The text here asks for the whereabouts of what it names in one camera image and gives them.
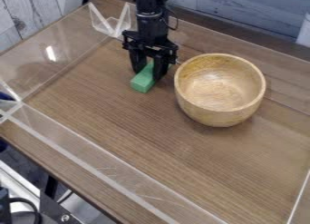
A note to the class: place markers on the clear acrylic tray wall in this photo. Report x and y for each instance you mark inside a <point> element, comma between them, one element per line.
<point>126,148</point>

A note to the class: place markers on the green rectangular block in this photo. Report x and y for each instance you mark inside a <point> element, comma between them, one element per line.
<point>143,80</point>

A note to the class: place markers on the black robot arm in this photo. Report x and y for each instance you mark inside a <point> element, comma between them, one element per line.
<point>148,40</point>

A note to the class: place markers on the clear acrylic corner bracket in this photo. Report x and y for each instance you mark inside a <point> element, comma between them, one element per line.
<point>111,26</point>

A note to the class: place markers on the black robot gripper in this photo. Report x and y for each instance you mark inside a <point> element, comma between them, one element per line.
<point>142,49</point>

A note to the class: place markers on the black metal table bracket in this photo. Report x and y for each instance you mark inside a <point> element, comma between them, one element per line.
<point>52,212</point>

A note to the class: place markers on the light wooden bowl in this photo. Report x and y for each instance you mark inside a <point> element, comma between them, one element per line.
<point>219,89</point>

